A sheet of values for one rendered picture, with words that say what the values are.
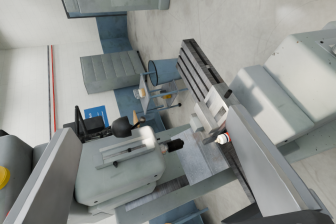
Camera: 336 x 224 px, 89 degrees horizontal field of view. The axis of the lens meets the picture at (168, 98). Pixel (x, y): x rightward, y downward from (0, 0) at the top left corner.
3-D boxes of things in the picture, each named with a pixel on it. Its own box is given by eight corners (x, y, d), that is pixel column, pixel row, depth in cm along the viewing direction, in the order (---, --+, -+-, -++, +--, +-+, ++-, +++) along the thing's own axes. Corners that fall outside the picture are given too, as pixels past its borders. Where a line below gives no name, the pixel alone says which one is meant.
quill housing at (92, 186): (151, 120, 73) (67, 144, 62) (169, 169, 62) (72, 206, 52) (148, 138, 88) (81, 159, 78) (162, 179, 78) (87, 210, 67)
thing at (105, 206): (142, 136, 88) (87, 152, 80) (158, 186, 76) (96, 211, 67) (141, 148, 103) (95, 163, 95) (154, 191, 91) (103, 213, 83)
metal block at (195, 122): (202, 114, 86) (191, 117, 84) (207, 125, 83) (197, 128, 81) (199, 119, 90) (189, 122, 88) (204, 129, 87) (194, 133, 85)
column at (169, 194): (277, 94, 159) (101, 147, 108) (318, 141, 135) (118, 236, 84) (248, 120, 199) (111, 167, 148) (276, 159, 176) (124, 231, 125)
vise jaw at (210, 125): (203, 100, 84) (196, 102, 83) (219, 126, 77) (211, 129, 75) (200, 106, 89) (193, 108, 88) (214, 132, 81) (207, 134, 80)
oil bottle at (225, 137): (234, 128, 78) (214, 135, 74) (239, 136, 76) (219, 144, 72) (230, 132, 81) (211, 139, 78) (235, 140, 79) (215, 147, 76)
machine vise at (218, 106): (225, 81, 77) (204, 86, 73) (245, 108, 69) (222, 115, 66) (201, 119, 105) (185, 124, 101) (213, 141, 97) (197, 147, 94)
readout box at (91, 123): (101, 113, 103) (62, 122, 96) (103, 126, 99) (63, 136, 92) (105, 127, 119) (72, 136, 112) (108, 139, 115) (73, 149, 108)
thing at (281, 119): (259, 62, 81) (239, 66, 77) (318, 126, 64) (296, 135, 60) (218, 114, 122) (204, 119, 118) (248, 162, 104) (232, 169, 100)
